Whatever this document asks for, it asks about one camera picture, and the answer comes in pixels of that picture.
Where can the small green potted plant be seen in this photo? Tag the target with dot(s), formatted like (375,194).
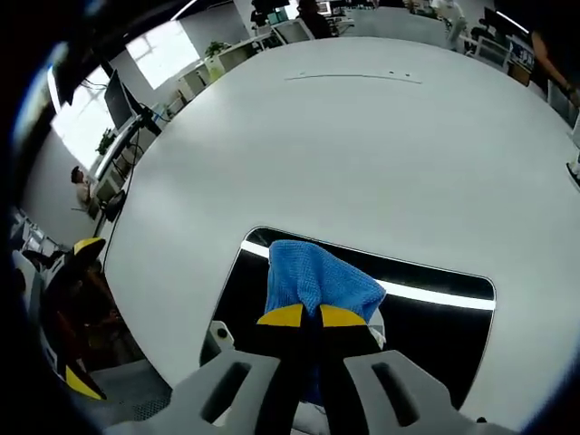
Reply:
(105,141)

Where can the grey and white device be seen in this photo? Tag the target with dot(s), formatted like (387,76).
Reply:
(574,170)

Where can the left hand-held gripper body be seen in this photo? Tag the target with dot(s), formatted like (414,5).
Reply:
(31,294)

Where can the blue cleaning cloth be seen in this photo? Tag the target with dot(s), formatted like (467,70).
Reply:
(317,276)

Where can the grey mesh office chair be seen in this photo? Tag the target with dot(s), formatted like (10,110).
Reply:
(136,399)

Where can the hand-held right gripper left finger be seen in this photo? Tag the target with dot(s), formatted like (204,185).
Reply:
(226,399)

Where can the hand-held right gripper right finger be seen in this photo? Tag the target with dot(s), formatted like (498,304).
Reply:
(389,399)

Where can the white side desk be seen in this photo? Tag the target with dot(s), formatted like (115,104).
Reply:
(217,68)

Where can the black rounded device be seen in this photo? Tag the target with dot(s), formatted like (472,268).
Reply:
(115,206)

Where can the white office chair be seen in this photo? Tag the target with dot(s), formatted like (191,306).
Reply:
(493,52)
(292,31)

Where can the dark computer monitor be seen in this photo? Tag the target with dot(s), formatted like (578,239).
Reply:
(118,99)

